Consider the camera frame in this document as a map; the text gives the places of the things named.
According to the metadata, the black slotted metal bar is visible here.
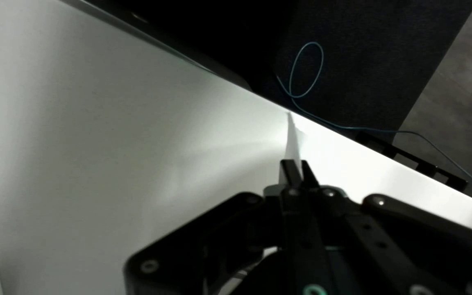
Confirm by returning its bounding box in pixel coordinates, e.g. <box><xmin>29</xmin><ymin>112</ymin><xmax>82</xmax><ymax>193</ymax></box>
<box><xmin>354</xmin><ymin>131</ymin><xmax>468</xmax><ymax>192</ymax></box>

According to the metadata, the black floor mat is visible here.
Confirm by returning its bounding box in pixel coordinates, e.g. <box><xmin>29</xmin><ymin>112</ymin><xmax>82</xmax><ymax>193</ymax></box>
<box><xmin>275</xmin><ymin>0</ymin><xmax>472</xmax><ymax>142</ymax></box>

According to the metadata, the thin blue cable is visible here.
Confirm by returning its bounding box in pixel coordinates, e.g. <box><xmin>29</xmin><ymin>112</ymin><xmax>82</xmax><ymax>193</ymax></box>
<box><xmin>276</xmin><ymin>41</ymin><xmax>472</xmax><ymax>191</ymax></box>

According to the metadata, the white paper towel sheet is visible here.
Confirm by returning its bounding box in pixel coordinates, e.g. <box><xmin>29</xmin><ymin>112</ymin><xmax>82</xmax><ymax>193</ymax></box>
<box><xmin>278</xmin><ymin>111</ymin><xmax>308</xmax><ymax>175</ymax></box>

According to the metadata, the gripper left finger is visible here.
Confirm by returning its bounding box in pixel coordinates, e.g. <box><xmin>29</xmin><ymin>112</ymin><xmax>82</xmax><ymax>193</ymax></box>
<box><xmin>123</xmin><ymin>160</ymin><xmax>308</xmax><ymax>295</ymax></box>

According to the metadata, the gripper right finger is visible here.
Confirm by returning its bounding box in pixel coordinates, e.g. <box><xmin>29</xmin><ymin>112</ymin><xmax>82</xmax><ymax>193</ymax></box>
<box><xmin>301</xmin><ymin>160</ymin><xmax>472</xmax><ymax>295</ymax></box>

